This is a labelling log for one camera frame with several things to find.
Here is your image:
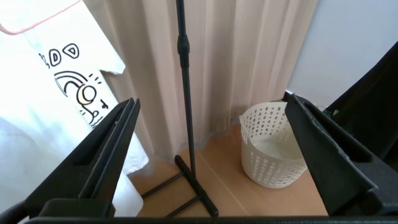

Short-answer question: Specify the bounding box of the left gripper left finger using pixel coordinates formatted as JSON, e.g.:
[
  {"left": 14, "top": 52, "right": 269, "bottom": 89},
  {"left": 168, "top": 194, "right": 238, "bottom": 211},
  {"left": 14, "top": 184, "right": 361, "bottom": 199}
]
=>
[{"left": 24, "top": 98, "right": 141, "bottom": 218}]

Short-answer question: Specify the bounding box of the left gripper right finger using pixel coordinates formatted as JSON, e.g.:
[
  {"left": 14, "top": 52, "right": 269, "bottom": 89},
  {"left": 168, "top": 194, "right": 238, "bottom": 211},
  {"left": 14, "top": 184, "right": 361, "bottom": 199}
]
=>
[{"left": 284, "top": 94, "right": 398, "bottom": 217}]

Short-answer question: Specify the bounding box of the black garment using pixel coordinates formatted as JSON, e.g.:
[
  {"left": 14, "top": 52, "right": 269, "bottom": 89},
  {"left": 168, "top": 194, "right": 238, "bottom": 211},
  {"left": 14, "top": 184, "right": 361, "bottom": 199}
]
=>
[{"left": 323, "top": 40, "right": 398, "bottom": 162}]

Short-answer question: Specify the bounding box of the white printed t-shirt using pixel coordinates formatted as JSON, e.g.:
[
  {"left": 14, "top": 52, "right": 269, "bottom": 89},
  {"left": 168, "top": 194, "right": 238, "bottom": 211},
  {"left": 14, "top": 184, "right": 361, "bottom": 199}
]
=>
[{"left": 0, "top": 0, "right": 150, "bottom": 218}]

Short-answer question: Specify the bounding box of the pink clothes hanger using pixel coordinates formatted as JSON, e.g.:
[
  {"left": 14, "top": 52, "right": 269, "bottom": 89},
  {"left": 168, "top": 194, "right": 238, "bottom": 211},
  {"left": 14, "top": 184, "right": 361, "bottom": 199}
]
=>
[{"left": 0, "top": 0, "right": 82, "bottom": 35}]

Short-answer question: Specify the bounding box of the white laundry basket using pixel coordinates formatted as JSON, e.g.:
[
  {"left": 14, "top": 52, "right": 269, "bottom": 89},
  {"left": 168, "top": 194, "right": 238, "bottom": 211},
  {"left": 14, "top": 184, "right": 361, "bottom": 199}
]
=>
[{"left": 238, "top": 101, "right": 308, "bottom": 189}]

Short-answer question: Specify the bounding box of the black clothes rack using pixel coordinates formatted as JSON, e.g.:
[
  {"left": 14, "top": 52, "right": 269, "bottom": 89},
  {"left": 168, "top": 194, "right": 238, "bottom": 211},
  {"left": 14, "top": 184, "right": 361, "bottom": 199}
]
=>
[{"left": 141, "top": 0, "right": 219, "bottom": 218}]

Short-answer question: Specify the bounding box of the beige curtain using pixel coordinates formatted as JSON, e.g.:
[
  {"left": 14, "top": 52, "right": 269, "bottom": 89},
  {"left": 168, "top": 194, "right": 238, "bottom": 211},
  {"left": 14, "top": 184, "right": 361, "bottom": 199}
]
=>
[{"left": 83, "top": 0, "right": 320, "bottom": 159}]

